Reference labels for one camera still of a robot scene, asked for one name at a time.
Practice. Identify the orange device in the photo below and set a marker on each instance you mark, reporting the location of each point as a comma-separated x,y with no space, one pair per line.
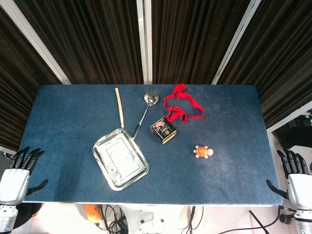
91,213

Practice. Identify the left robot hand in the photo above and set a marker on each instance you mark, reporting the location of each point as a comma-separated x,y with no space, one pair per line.
14,181

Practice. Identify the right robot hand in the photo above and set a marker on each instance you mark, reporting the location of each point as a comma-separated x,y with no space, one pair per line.
301,187

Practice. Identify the flat wooden stick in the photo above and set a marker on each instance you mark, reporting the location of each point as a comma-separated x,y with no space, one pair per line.
119,107

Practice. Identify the black equipment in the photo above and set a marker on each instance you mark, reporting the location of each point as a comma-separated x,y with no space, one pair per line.
292,131

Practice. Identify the small turtle toy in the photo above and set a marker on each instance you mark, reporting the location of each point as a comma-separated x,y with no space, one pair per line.
201,151

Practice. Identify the black luncheon meat can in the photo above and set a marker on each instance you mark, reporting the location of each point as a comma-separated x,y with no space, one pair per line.
162,130

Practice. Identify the blue table cloth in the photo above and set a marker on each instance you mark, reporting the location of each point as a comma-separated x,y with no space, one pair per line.
219,117

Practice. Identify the dark brown pleated curtain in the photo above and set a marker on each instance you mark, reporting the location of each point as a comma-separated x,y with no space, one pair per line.
97,41

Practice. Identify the white frame post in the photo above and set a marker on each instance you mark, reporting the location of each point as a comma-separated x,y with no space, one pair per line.
235,44
36,44
144,41

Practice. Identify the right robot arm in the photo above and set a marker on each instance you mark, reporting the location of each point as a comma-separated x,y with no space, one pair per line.
303,220

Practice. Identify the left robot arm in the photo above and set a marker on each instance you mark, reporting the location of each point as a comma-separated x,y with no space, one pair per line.
7,219

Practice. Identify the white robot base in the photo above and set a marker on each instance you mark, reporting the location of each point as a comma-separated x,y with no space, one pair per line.
151,219

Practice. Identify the rectangular stainless steel tray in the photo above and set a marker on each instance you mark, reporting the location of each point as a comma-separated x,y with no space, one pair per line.
120,158

